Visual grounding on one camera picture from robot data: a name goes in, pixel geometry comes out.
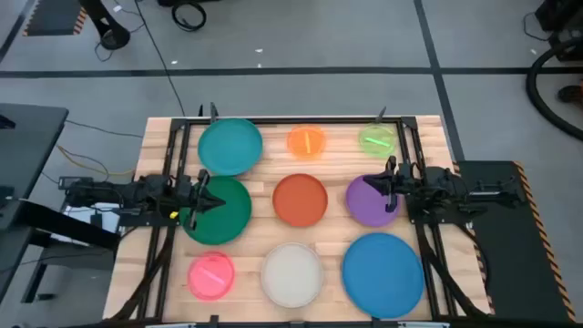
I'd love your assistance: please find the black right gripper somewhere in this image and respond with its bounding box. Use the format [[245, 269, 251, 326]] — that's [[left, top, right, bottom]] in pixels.
[[362, 155, 414, 214]]

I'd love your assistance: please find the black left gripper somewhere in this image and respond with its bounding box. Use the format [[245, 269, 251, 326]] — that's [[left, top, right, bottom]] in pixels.
[[175, 169, 227, 231]]

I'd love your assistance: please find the dark green plastic plate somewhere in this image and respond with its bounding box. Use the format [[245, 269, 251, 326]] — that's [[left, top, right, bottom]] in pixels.
[[179, 175, 253, 246]]

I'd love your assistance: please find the purple plastic plate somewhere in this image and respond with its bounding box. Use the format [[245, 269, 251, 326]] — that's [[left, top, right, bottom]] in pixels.
[[344, 174, 402, 228]]

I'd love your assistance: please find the small green translucent plate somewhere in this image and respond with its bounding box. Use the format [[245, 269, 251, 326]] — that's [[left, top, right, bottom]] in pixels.
[[358, 122, 398, 159]]

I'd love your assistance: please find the teal plastic plate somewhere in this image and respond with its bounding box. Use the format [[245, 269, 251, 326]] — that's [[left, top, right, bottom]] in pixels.
[[197, 118, 264, 178]]

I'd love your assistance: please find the small pink translucent plate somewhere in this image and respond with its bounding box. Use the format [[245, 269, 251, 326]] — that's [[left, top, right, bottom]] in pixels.
[[187, 250, 237, 302]]

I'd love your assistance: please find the orange-red plastic plate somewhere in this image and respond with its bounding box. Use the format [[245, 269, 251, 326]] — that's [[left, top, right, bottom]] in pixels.
[[271, 172, 330, 228]]

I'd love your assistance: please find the small orange translucent plate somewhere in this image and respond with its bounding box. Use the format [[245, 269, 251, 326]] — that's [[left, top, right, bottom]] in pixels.
[[286, 124, 328, 160]]

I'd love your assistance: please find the white plastic plate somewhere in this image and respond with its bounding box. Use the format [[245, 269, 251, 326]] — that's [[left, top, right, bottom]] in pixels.
[[261, 241, 325, 309]]

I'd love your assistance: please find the large blue plastic plate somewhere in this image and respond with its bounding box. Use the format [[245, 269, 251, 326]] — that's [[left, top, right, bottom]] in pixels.
[[342, 231, 426, 320]]

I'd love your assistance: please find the white paper sheet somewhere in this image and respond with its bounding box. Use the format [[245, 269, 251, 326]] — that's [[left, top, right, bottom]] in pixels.
[[63, 204, 122, 245]]

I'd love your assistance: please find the large black hazard-striped mat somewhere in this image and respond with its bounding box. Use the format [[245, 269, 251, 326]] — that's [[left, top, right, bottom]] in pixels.
[[455, 159, 578, 324]]

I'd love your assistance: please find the black stand base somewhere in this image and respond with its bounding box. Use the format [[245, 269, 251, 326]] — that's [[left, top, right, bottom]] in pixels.
[[79, 0, 132, 51]]

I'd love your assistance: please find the black desk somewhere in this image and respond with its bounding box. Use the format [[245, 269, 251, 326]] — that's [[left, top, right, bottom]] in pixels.
[[0, 102, 122, 304]]

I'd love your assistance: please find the black and orange object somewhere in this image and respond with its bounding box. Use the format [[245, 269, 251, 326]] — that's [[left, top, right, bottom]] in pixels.
[[557, 84, 583, 104]]

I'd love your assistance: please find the small black hazard-striped mat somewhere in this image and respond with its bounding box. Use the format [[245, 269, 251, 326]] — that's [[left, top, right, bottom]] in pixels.
[[21, 0, 87, 37]]

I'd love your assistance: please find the black equipment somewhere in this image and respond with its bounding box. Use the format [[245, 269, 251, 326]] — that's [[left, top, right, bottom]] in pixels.
[[535, 0, 583, 63]]

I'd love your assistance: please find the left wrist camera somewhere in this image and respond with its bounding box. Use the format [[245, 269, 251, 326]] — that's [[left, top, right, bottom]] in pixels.
[[175, 176, 196, 198]]

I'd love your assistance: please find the black metal table frame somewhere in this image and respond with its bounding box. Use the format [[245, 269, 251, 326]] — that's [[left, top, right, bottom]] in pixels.
[[111, 116, 493, 328]]

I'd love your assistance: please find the yellow cable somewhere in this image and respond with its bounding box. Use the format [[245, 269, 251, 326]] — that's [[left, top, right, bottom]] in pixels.
[[56, 144, 138, 177]]

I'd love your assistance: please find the thin black cable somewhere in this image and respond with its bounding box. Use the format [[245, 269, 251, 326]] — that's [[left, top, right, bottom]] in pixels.
[[63, 118, 145, 138]]

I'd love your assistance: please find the long black floor cable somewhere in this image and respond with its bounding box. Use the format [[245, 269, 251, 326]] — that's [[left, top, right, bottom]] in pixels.
[[134, 0, 187, 118]]

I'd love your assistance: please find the thick black hose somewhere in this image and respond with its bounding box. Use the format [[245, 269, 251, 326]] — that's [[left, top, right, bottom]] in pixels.
[[526, 36, 583, 142]]

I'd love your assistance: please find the coiled black cable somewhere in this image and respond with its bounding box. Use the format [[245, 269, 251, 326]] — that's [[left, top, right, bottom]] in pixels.
[[170, 0, 209, 33]]

